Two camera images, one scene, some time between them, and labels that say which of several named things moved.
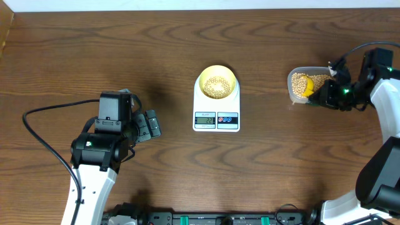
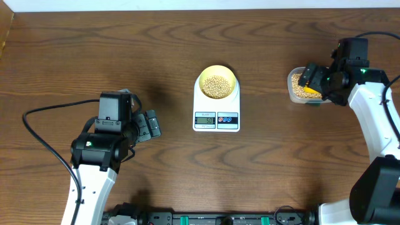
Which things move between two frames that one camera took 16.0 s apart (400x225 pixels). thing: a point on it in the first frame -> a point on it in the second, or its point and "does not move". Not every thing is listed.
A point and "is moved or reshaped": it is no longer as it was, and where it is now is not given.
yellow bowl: (217, 82) does not move
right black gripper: (327, 99) -> (314, 83)
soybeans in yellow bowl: (217, 87) does not move
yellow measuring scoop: (309, 88) is moved or reshaped
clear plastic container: (303, 81) does not move
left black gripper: (145, 132) does not move
